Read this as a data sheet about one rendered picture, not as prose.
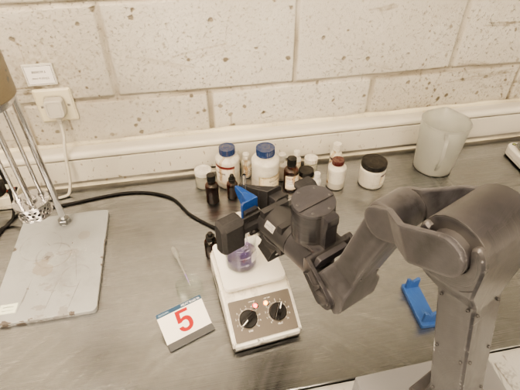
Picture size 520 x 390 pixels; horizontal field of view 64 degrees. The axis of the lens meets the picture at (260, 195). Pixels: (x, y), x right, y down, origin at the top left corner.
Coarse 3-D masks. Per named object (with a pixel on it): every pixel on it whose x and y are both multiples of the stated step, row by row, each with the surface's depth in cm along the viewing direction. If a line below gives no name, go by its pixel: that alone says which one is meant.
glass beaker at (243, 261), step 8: (248, 232) 78; (248, 240) 80; (256, 240) 76; (240, 248) 73; (248, 248) 74; (256, 248) 77; (224, 256) 78; (232, 256) 75; (240, 256) 74; (248, 256) 75; (256, 256) 78; (232, 264) 76; (240, 264) 76; (248, 264) 77; (256, 264) 80; (240, 272) 77; (248, 272) 78
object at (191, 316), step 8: (192, 304) 79; (200, 304) 80; (176, 312) 78; (184, 312) 78; (192, 312) 79; (200, 312) 79; (160, 320) 77; (168, 320) 77; (176, 320) 78; (184, 320) 78; (192, 320) 78; (200, 320) 79; (208, 320) 79; (168, 328) 77; (176, 328) 77; (184, 328) 78; (192, 328) 78; (168, 336) 76; (176, 336) 77
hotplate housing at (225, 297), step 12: (216, 264) 82; (216, 276) 80; (252, 288) 78; (264, 288) 78; (276, 288) 78; (288, 288) 78; (228, 300) 76; (228, 312) 75; (228, 324) 75; (300, 324) 77; (276, 336) 75; (288, 336) 76; (240, 348) 74
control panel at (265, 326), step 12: (240, 300) 76; (252, 300) 76; (264, 300) 77; (276, 300) 77; (288, 300) 77; (240, 312) 75; (264, 312) 76; (288, 312) 77; (240, 324) 75; (264, 324) 75; (276, 324) 76; (288, 324) 76; (240, 336) 74; (252, 336) 74; (264, 336) 74
